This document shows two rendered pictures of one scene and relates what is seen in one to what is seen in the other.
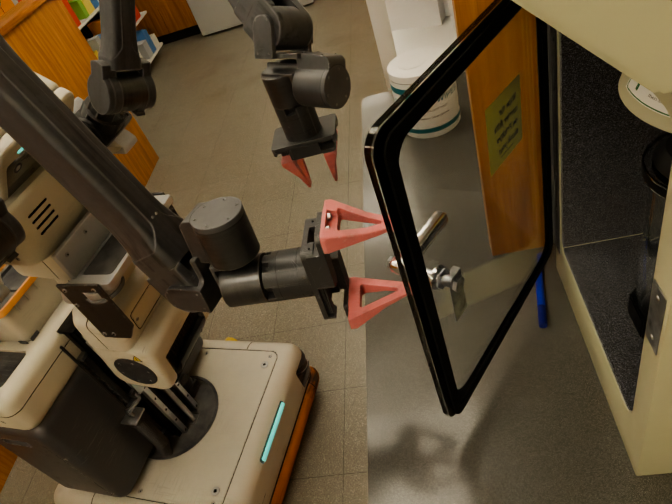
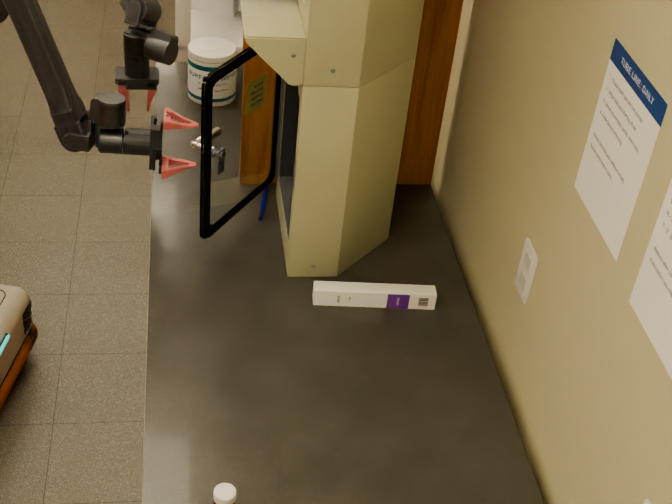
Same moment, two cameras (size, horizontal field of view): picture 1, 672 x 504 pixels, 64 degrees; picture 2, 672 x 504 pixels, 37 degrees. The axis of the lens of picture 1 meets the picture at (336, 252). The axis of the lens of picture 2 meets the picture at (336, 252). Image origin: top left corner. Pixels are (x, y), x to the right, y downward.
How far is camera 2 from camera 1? 1.65 m
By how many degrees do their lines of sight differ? 22
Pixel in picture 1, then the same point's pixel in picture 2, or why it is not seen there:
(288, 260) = (139, 132)
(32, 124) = (37, 32)
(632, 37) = (283, 68)
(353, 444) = (66, 401)
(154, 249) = (70, 109)
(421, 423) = (182, 251)
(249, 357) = not seen: outside the picture
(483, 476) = (213, 273)
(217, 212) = (112, 98)
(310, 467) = (16, 416)
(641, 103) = not seen: hidden behind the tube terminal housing
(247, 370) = not seen: outside the picture
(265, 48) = (133, 19)
